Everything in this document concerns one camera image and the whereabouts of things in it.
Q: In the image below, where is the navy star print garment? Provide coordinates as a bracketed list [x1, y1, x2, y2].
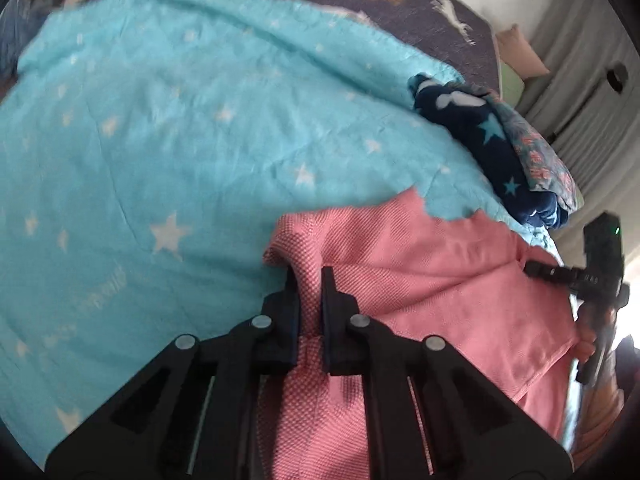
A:
[407, 74, 569, 227]

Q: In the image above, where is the pink pillow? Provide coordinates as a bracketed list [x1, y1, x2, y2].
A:
[495, 24, 551, 80]

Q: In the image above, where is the pink knit garment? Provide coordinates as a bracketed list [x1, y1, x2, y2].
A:
[263, 186, 593, 480]

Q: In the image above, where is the person's right hand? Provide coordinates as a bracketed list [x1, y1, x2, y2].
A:
[575, 310, 617, 362]

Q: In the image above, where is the floral print garment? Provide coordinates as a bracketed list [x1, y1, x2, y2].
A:
[479, 87, 586, 214]

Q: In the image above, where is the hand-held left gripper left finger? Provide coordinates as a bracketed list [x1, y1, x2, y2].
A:
[44, 264, 301, 480]

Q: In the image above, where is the grey curtain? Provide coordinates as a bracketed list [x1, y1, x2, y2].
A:
[515, 0, 640, 233]

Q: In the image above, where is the dark deer print mattress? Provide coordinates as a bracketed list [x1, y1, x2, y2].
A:
[82, 0, 502, 97]

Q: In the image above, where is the person's right forearm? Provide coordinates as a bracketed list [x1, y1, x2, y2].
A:
[567, 357, 628, 463]

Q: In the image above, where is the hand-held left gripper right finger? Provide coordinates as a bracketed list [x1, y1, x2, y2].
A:
[321, 266, 573, 480]

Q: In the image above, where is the turquoise star blanket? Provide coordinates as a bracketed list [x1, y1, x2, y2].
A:
[0, 0, 557, 467]

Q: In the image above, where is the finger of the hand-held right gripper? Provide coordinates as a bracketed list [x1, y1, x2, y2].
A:
[522, 260, 570, 287]

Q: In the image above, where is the light green pillow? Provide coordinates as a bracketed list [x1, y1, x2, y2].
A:
[500, 60, 527, 109]

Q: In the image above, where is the black floor lamp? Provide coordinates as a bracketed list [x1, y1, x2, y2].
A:
[547, 61, 629, 144]

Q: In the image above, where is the dark cloth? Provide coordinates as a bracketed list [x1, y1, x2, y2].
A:
[0, 0, 92, 82]

